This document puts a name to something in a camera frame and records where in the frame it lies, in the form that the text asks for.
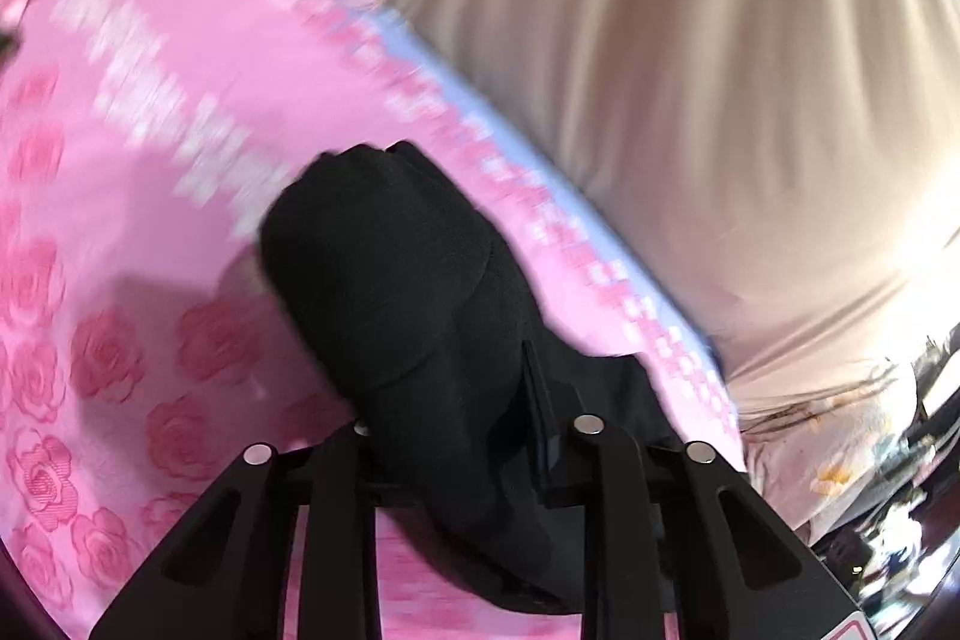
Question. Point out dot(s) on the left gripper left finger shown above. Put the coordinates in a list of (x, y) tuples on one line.
[(222, 570)]

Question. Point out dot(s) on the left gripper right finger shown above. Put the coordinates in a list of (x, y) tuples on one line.
[(677, 544)]

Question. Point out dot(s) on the black pants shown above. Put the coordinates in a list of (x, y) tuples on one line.
[(422, 320)]

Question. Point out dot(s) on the pale floral blanket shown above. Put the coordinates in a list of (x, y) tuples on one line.
[(810, 459)]

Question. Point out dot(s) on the pink rose bed sheet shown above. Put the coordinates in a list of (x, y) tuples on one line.
[(142, 141)]

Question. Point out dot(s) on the beige fabric headboard cover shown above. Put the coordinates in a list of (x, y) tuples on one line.
[(787, 169)]

